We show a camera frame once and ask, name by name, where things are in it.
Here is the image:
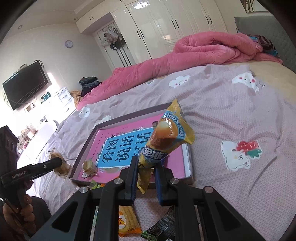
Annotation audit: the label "clear brown pastry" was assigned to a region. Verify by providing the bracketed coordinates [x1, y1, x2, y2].
[49, 147, 72, 179]

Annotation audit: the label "orange cracker packet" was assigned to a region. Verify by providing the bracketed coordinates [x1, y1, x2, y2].
[118, 206, 142, 237]

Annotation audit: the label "black and green snack packet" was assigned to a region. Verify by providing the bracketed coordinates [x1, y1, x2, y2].
[141, 206, 175, 241]

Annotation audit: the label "yellow sausage snack packet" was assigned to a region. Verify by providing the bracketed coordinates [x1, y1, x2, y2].
[137, 99, 195, 194]

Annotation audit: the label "left hand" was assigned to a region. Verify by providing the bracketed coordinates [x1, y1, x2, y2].
[2, 180, 36, 235]

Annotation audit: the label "grey shallow cardboard tray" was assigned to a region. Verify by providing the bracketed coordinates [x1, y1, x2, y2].
[69, 102, 194, 188]

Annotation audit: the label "small gold wrapped cake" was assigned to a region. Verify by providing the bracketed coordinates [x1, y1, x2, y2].
[82, 159, 97, 178]

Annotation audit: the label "white desk with clutter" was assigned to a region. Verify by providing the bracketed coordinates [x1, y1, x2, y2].
[18, 87, 76, 164]

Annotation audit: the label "pile of dark clothes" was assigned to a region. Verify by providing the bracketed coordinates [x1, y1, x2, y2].
[79, 76, 101, 97]

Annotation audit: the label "mauve patterned bed sheet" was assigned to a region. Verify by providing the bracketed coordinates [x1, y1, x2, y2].
[37, 62, 295, 240]

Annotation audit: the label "pink quilted duvet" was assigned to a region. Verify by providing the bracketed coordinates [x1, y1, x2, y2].
[76, 32, 283, 110]

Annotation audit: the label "bags hanging on door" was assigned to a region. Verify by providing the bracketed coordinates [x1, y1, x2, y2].
[101, 27, 123, 50]

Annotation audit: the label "white glossy wardrobe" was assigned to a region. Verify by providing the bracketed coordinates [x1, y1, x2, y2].
[76, 1, 227, 63]

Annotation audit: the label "grey padded headboard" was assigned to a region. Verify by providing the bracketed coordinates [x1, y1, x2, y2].
[234, 16, 295, 72]

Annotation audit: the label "black wall television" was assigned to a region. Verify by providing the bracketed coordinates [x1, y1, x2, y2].
[3, 61, 48, 110]

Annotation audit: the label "purple wall clock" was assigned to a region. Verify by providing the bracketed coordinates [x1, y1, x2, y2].
[64, 40, 73, 48]

